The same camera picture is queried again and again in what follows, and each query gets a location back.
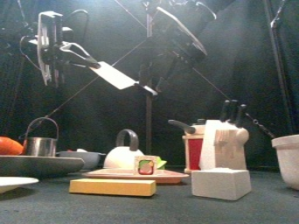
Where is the thin vertical frame pole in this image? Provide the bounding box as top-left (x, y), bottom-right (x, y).
top-left (145, 11), bottom-right (155, 156)

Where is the large white bowl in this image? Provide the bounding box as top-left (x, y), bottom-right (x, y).
top-left (270, 134), bottom-right (299, 191)

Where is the orange toy vegetable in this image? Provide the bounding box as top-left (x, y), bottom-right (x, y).
top-left (0, 136), bottom-right (26, 157)

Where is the grey bowl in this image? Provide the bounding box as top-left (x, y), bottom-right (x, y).
top-left (58, 150), bottom-right (109, 171)

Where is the grey metal plate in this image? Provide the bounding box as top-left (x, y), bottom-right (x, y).
top-left (0, 155), bottom-right (87, 179)

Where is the yellow wooden block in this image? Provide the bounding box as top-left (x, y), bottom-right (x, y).
top-left (69, 178), bottom-right (158, 198)

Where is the dark slanted frame pole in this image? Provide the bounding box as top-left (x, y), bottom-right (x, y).
top-left (265, 0), bottom-right (299, 136)

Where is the small metal bucket with handle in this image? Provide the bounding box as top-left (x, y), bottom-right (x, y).
top-left (23, 116), bottom-right (62, 158)

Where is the pink rectangular tray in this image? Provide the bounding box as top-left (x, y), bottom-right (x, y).
top-left (81, 167), bottom-right (191, 185)

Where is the white sushi roll piece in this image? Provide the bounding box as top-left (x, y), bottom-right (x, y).
top-left (134, 155), bottom-right (159, 176)

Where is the black handled toy pan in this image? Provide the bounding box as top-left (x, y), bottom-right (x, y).
top-left (167, 118), bottom-right (207, 135)

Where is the white kettle grey handle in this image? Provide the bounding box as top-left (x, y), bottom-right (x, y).
top-left (102, 129), bottom-right (146, 171)

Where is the black knife handle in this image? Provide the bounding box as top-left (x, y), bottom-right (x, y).
top-left (219, 100), bottom-right (231, 123)
top-left (234, 103), bottom-right (249, 130)
top-left (229, 99), bottom-right (239, 124)

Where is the white plate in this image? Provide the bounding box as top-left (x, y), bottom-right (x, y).
top-left (0, 176), bottom-right (42, 194)

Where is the green toy food piece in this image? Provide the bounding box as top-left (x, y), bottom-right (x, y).
top-left (155, 157), bottom-right (169, 171)

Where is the white wooden knife block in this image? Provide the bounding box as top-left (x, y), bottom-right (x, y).
top-left (199, 119), bottom-right (251, 172)

